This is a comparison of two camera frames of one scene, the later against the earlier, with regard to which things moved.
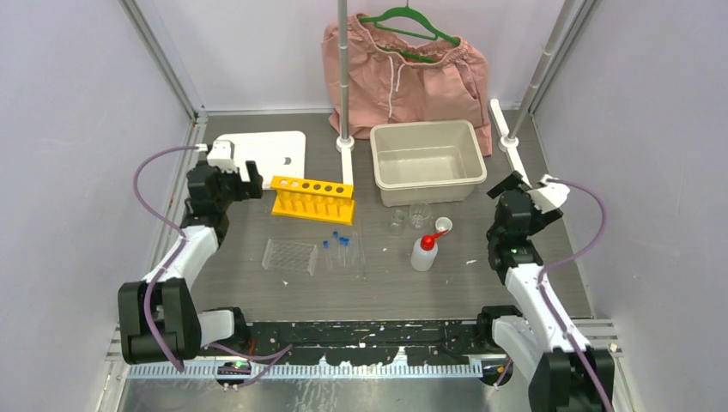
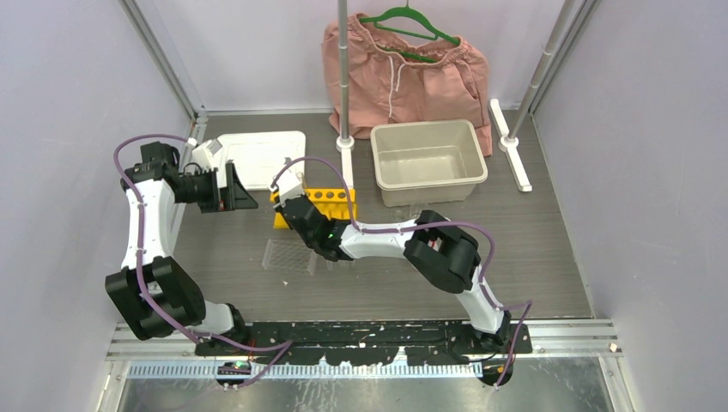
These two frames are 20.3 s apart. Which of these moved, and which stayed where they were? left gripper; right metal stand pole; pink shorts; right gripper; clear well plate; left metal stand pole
Moved: left gripper; right gripper
Stayed: right metal stand pole; left metal stand pole; pink shorts; clear well plate
